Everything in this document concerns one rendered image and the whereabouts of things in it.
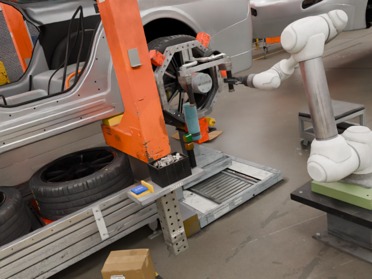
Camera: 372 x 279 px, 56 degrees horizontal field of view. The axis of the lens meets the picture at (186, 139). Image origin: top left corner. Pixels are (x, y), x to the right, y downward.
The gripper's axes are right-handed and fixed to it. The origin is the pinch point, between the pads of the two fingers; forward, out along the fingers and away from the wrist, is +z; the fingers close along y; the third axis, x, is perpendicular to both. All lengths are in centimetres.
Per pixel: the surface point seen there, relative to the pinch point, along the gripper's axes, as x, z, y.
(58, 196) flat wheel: -38, 22, -125
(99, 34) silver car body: 46, 49, -63
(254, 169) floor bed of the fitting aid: -75, 3, 14
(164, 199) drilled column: -45, -25, -81
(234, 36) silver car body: 22, 45, 52
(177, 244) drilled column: -76, -25, -80
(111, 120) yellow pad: -12, 46, -72
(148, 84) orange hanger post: 14, -6, -65
